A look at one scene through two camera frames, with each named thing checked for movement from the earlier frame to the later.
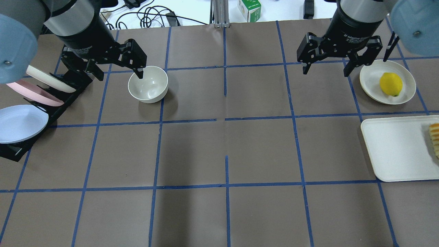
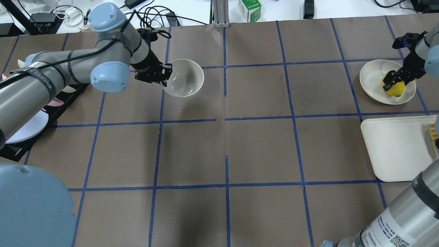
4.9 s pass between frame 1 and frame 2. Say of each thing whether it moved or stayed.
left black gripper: moved
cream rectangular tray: stayed
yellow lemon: stayed
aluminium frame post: stayed
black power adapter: stayed
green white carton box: stayed
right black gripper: moved
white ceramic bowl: moved
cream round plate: stayed
